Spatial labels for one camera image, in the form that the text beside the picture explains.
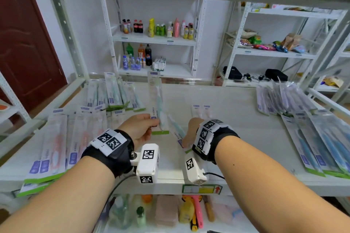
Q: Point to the person's left hand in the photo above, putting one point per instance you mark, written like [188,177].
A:
[139,129]

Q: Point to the person's right hand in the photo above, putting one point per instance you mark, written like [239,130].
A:
[192,131]

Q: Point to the row of green toothbrush packets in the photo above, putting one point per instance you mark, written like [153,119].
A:
[113,90]

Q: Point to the white metal shelf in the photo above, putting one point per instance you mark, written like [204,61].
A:
[232,99]

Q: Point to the row of pink toothbrush packets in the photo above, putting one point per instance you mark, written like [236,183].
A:
[54,142]

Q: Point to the row of purple toothbrush packets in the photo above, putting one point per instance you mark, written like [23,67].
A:
[287,96]

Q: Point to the row of blue toothbrush packets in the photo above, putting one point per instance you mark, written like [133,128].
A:
[314,142]

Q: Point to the person's right forearm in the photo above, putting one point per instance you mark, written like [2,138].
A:
[273,181]

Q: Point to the person's left forearm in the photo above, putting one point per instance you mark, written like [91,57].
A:
[54,200]

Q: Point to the green-bordered price label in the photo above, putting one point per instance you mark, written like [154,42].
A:
[202,189]

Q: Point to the cluster of small white cartons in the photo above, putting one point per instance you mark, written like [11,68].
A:
[159,64]

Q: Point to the black pouch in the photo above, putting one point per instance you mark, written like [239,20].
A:
[232,73]

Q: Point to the orange plastic bottle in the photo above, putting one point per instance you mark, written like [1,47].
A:
[147,200]

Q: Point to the cluster of water and soda bottles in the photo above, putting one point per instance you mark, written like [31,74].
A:
[147,55]

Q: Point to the pink plastic scraper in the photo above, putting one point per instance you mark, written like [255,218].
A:
[198,211]

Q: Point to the yellow plastic bottle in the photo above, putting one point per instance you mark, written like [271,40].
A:
[186,212]

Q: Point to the stack of pink cloths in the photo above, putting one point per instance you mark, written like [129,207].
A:
[166,211]

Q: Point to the clear plastic bottle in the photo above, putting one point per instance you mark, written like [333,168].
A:
[119,213]

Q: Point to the small green bottle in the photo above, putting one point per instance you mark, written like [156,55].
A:
[141,217]

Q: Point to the white drinks shelving unit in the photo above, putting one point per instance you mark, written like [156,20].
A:
[153,39]

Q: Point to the small black box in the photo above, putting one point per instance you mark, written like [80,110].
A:
[276,75]

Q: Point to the row of colourful bottles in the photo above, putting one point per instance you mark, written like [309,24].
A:
[151,28]

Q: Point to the pile of snack packets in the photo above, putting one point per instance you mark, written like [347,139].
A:
[254,40]

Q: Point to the white snack shelving unit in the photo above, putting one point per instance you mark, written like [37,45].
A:
[273,53]

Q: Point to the white stationery rack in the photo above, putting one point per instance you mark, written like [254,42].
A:
[13,104]

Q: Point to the yellow and orange shoes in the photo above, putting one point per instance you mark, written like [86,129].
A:
[4,106]

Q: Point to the red-brown wooden door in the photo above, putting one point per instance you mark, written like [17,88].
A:
[27,50]

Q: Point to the white goods rack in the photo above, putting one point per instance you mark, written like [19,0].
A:
[328,88]

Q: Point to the pile of large food bags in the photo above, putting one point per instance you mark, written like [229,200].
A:
[333,82]

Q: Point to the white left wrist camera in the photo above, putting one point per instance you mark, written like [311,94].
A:
[147,167]

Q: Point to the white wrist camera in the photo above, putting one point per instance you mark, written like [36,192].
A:
[194,172]
[147,167]

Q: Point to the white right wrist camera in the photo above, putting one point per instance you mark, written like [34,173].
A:
[194,172]

